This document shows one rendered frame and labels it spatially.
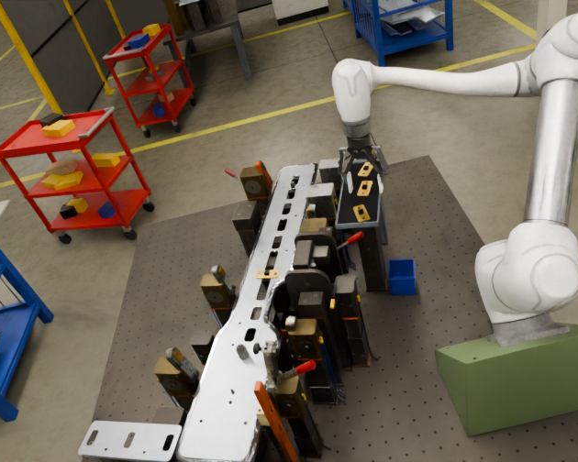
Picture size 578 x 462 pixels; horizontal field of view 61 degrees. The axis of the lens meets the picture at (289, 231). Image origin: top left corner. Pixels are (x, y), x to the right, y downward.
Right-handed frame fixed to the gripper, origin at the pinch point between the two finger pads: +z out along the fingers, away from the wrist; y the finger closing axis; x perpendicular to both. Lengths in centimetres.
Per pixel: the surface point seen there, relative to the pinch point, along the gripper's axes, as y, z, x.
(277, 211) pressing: 40.3, 18.7, -9.3
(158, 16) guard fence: 457, 64, -582
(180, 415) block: 40, 24, 81
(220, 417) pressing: 27, 22, 80
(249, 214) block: 50, 16, -3
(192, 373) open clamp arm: 41, 20, 69
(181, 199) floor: 203, 116, -153
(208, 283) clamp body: 50, 16, 36
